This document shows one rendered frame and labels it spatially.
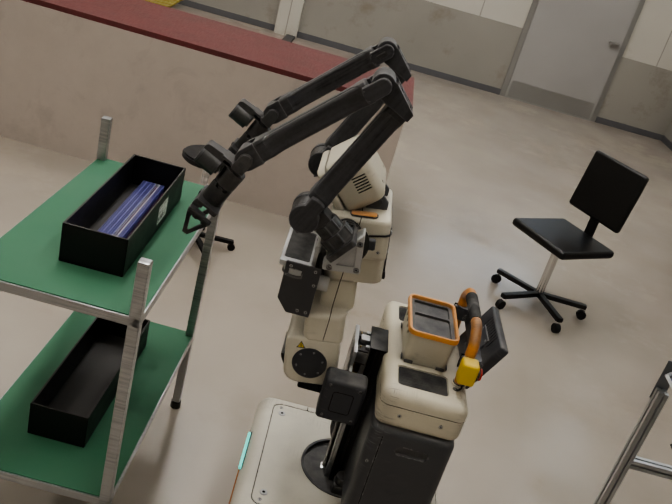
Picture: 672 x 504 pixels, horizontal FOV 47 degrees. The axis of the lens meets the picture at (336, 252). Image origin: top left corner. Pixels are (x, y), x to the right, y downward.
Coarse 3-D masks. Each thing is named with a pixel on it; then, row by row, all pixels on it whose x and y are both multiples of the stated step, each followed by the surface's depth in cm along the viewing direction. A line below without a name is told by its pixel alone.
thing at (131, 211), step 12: (132, 192) 236; (144, 192) 238; (156, 192) 240; (132, 204) 228; (144, 204) 230; (120, 216) 220; (132, 216) 222; (144, 216) 229; (108, 228) 211; (120, 228) 213; (132, 228) 218
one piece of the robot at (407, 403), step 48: (384, 336) 236; (480, 336) 216; (384, 384) 214; (432, 384) 218; (336, 432) 250; (384, 432) 216; (432, 432) 214; (336, 480) 245; (384, 480) 223; (432, 480) 222
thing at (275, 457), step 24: (264, 408) 275; (288, 408) 277; (312, 408) 282; (264, 432) 262; (288, 432) 266; (312, 432) 269; (264, 456) 252; (288, 456) 255; (312, 456) 259; (240, 480) 242; (264, 480) 242; (288, 480) 245; (312, 480) 247
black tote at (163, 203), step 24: (120, 168) 233; (144, 168) 247; (168, 168) 246; (96, 192) 214; (120, 192) 240; (168, 192) 229; (72, 216) 199; (96, 216) 221; (72, 240) 196; (96, 240) 196; (120, 240) 195; (144, 240) 214; (96, 264) 198; (120, 264) 198
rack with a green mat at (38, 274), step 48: (192, 192) 258; (0, 240) 200; (48, 240) 207; (192, 240) 229; (0, 288) 185; (48, 288) 186; (96, 288) 192; (144, 288) 182; (192, 336) 289; (144, 384) 258; (0, 432) 222; (96, 432) 232; (144, 432) 238; (48, 480) 211; (96, 480) 216
